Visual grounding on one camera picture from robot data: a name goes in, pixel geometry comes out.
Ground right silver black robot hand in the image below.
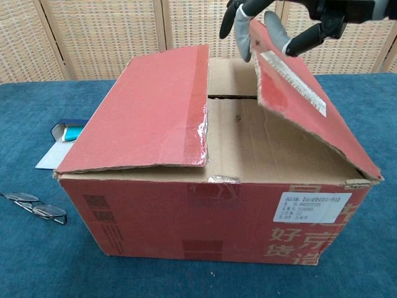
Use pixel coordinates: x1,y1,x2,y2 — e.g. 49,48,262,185
219,0,397,63

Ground red brown cardboard box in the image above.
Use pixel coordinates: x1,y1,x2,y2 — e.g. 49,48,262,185
52,20,385,276

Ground small blue grey open box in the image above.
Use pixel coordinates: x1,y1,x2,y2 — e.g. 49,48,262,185
34,119,91,171

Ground woven bamboo folding screen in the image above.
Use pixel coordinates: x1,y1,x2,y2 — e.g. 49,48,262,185
0,0,397,84

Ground thin-framed eyeglasses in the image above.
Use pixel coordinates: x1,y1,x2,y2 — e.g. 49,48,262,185
0,192,68,225

